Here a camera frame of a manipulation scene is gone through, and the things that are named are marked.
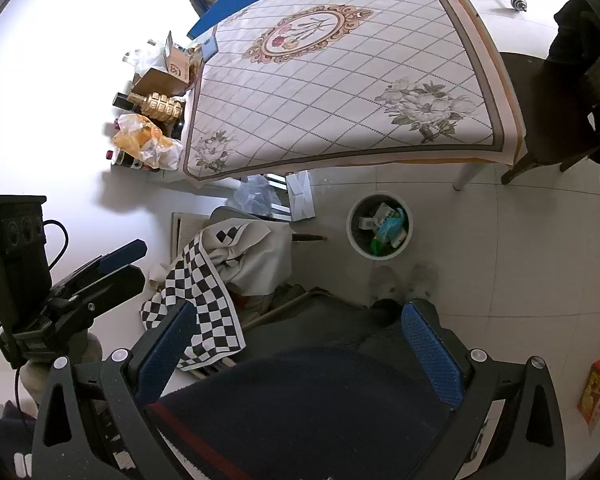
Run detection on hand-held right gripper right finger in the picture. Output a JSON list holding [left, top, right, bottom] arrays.
[[401, 299, 567, 480]]

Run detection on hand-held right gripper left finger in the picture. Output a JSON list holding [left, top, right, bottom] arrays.
[[30, 299, 198, 480]]

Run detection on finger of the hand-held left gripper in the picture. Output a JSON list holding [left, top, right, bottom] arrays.
[[55, 239, 148, 296], [47, 269, 145, 321]]

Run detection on white trash bin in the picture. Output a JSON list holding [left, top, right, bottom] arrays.
[[346, 191, 413, 261]]

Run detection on grey slipper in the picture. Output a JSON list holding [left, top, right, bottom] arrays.
[[405, 262, 440, 302], [369, 265, 401, 306]]

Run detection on checkered cloth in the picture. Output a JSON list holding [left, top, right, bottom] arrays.
[[140, 205, 293, 371]]

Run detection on person's grey pants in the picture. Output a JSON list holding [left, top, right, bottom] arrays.
[[240, 285, 421, 361]]

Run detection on orange plastic bag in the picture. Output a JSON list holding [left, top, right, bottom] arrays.
[[111, 112, 183, 171]]

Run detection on white plastic bag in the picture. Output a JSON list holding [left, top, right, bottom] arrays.
[[227, 175, 283, 218]]

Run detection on person's navy sweater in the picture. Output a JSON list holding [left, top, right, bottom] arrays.
[[145, 345, 456, 480]]

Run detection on gold bottle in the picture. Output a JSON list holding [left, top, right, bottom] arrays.
[[127, 91, 186, 123]]

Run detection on white table leg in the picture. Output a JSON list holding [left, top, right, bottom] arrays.
[[452, 162, 483, 192]]

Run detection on white paper box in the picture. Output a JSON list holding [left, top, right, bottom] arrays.
[[285, 170, 316, 221]]

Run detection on cardboard box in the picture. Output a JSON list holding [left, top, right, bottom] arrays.
[[132, 32, 203, 96]]

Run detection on dark wooden chair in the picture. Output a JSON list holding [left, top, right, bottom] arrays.
[[500, 52, 600, 186]]

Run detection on blue board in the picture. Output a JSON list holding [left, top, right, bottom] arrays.
[[187, 0, 276, 41]]

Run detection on patterned tablecloth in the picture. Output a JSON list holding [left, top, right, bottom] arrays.
[[181, 0, 526, 191]]

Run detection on black cable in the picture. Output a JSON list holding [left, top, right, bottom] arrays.
[[0, 219, 70, 341]]

